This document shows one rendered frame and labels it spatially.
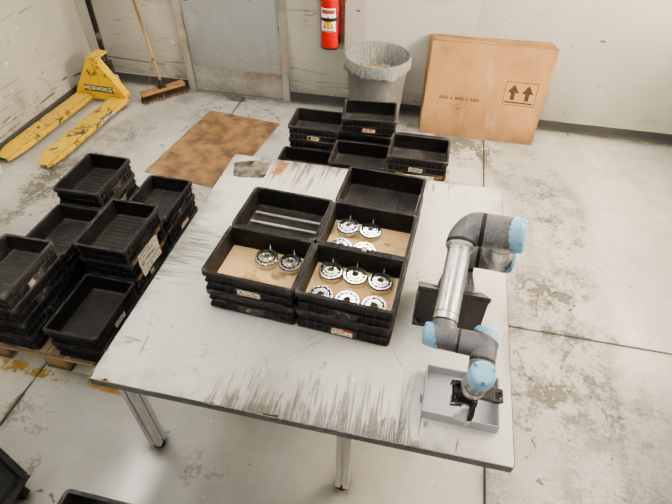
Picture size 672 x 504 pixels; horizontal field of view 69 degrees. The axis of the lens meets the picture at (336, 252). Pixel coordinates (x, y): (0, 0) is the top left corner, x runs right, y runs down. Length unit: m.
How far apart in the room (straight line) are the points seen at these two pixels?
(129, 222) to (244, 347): 1.32
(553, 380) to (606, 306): 0.73
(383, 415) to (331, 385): 0.23
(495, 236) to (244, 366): 1.07
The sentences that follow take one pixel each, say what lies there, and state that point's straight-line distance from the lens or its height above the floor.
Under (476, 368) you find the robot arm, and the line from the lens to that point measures 1.45.
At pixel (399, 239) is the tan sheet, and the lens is 2.30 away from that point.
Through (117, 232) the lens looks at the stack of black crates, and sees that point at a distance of 3.06.
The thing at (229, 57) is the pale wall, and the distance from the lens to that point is 5.23.
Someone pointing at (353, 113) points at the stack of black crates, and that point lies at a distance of 3.94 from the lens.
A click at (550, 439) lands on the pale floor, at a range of 2.84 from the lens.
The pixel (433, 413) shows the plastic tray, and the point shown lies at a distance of 1.87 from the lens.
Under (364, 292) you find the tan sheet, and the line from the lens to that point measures 2.05.
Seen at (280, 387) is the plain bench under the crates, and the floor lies 0.70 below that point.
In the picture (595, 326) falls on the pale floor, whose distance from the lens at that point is 3.39.
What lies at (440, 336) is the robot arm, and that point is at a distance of 1.51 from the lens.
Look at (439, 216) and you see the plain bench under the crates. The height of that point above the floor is 0.70.
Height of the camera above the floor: 2.38
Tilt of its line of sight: 44 degrees down
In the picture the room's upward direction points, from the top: 1 degrees clockwise
